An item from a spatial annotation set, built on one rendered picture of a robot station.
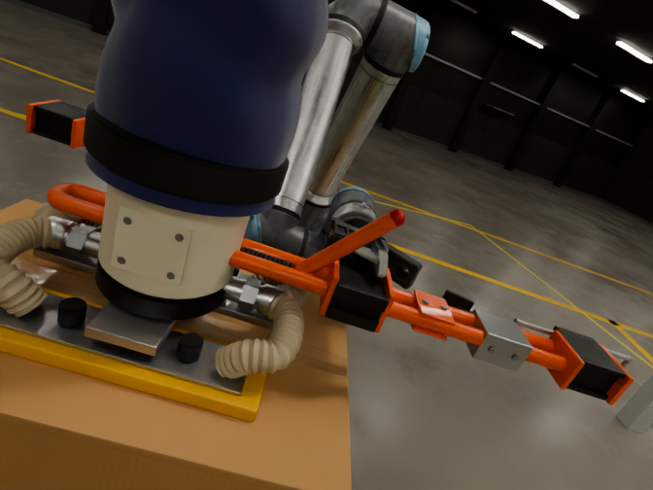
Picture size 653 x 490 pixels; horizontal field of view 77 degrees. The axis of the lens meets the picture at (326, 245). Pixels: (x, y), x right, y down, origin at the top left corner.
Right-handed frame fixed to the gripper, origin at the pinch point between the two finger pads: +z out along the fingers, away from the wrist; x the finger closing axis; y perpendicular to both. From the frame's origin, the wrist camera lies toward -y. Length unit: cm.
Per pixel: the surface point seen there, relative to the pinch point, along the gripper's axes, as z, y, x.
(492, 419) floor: -127, -133, -120
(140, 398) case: 15.3, 23.5, -13.0
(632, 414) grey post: -160, -244, -111
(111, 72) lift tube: 8.2, 34.3, 18.0
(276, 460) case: 18.3, 7.5, -12.9
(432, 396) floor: -131, -97, -121
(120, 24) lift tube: 7.6, 34.3, 22.2
